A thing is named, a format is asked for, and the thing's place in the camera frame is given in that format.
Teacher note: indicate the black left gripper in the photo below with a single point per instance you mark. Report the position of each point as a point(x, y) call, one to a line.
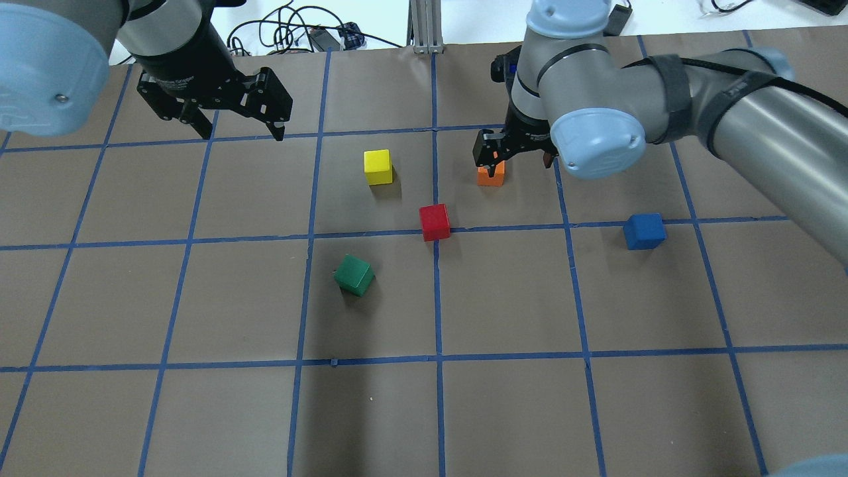
point(187, 68)

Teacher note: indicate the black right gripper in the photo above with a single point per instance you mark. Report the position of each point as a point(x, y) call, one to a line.
point(528, 132)

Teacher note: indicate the red wooden block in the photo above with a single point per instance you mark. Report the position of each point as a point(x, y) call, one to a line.
point(435, 223)

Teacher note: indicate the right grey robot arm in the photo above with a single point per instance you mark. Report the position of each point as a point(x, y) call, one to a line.
point(568, 99)

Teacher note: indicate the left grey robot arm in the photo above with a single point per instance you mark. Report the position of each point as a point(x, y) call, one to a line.
point(55, 63)

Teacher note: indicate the orange wooden block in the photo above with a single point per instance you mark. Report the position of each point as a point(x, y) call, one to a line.
point(491, 178)

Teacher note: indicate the yellow wooden block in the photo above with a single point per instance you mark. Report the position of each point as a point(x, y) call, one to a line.
point(378, 167)

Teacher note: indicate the blue wooden block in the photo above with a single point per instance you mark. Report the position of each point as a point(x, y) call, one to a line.
point(644, 231)

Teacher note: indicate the green wooden block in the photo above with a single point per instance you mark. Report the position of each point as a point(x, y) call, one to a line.
point(354, 275)

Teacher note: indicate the black power adapter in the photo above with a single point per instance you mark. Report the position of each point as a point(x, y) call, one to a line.
point(617, 20)

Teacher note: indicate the brown paper table cover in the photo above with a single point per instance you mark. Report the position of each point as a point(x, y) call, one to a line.
point(169, 306)

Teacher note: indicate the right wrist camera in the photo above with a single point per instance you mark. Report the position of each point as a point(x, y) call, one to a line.
point(503, 68)

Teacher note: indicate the aluminium frame post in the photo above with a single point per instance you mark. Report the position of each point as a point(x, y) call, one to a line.
point(424, 27)

